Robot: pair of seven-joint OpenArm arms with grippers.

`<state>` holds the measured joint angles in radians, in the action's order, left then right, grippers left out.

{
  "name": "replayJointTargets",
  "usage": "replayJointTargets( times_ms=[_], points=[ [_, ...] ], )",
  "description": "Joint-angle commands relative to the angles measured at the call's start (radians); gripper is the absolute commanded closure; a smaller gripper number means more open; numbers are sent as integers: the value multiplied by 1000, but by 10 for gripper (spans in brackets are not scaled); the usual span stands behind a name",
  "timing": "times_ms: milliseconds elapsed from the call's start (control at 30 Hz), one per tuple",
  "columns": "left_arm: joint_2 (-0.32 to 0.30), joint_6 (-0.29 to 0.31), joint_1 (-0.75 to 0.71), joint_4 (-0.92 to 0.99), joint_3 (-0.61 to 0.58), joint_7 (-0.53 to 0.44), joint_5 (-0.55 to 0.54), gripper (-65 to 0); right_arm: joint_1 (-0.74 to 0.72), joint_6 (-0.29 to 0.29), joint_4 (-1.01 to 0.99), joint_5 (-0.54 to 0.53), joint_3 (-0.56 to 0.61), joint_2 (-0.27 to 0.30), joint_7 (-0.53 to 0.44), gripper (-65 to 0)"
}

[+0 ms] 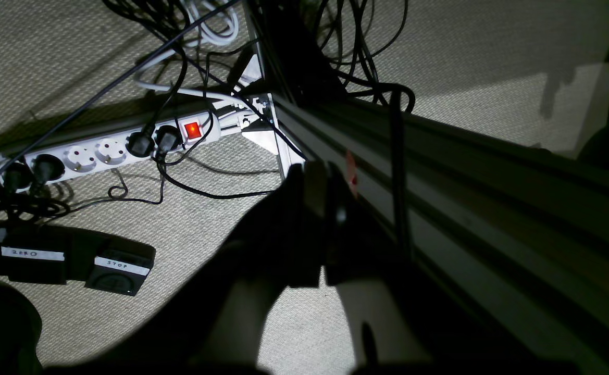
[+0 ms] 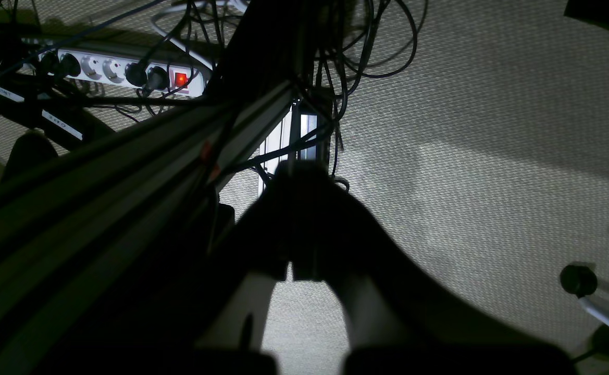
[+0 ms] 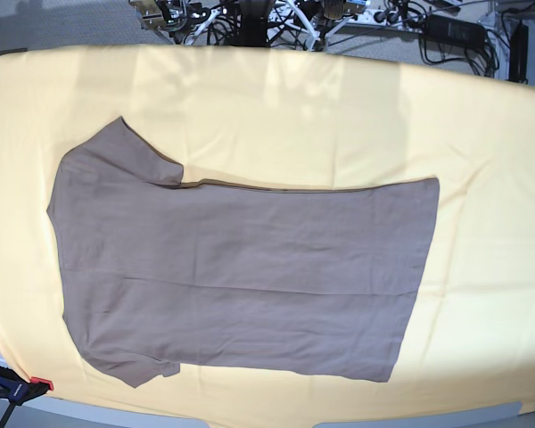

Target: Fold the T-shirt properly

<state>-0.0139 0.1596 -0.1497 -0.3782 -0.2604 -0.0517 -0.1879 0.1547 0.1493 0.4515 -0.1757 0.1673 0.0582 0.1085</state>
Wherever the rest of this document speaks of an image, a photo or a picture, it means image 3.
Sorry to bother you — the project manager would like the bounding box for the black box right edge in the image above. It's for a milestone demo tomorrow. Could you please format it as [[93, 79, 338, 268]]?
[[508, 21, 529, 83]]

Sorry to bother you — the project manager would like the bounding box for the brown T-shirt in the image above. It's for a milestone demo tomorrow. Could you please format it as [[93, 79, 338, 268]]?
[[47, 119, 440, 387]]

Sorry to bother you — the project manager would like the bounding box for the black stand column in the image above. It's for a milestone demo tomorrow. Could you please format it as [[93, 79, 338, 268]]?
[[230, 0, 272, 48]]

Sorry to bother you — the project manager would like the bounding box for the black power adapter brick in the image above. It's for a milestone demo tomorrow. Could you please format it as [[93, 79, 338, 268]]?
[[422, 14, 487, 49]]

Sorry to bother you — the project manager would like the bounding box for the yellow tablecloth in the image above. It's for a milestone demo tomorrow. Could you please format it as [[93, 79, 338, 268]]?
[[0, 45, 535, 427]]

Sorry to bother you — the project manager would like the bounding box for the white power strip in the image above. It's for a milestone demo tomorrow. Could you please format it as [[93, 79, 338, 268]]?
[[268, 1, 409, 29]]

